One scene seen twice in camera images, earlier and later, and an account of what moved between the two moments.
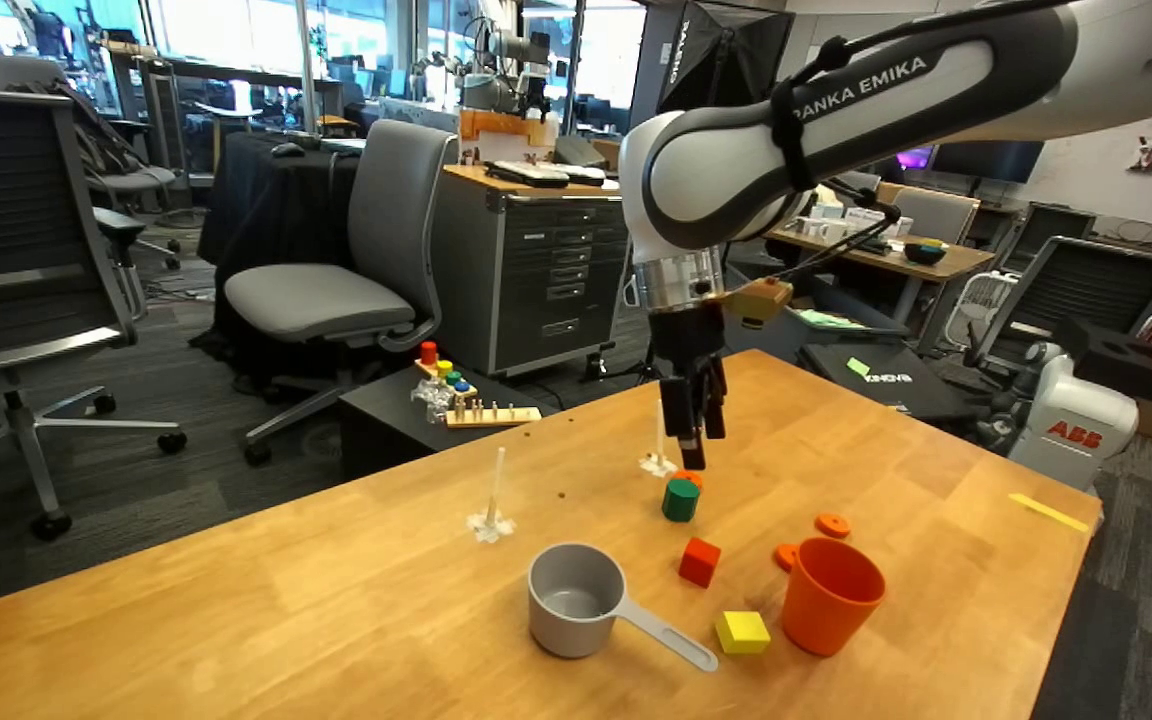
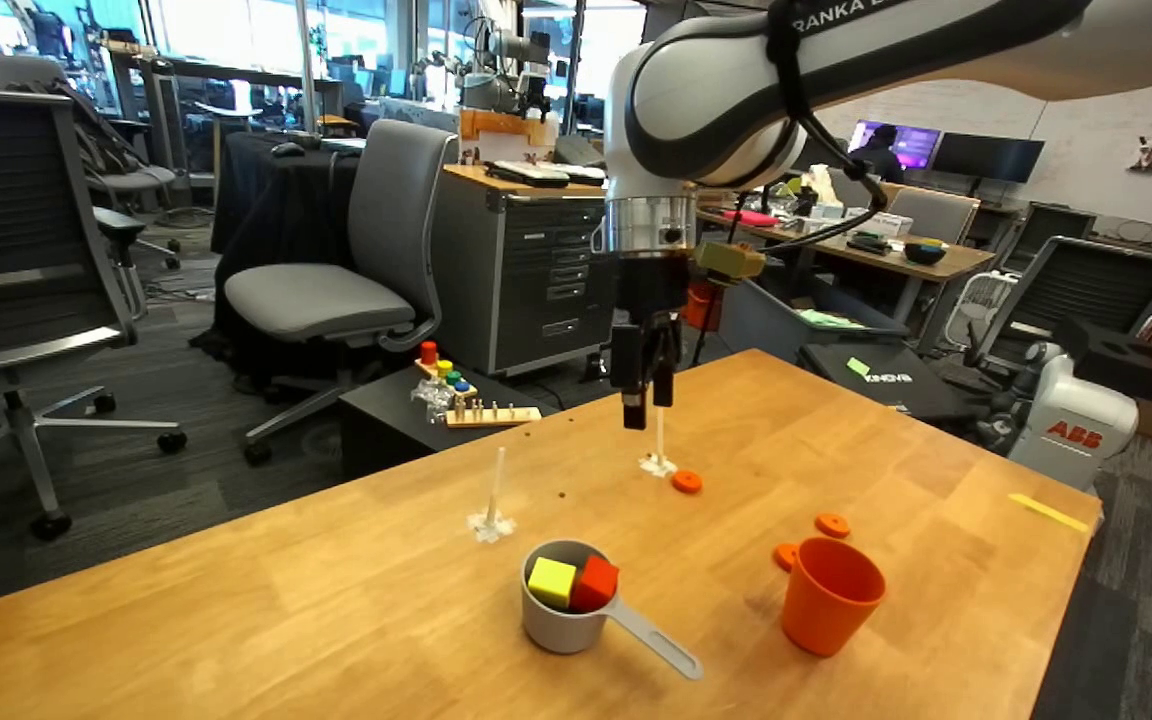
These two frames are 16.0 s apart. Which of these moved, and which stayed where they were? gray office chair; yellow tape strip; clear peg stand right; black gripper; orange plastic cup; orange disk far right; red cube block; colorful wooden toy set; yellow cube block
Moved: red cube block; yellow cube block; black gripper
Stayed: yellow tape strip; orange disk far right; colorful wooden toy set; orange plastic cup; gray office chair; clear peg stand right
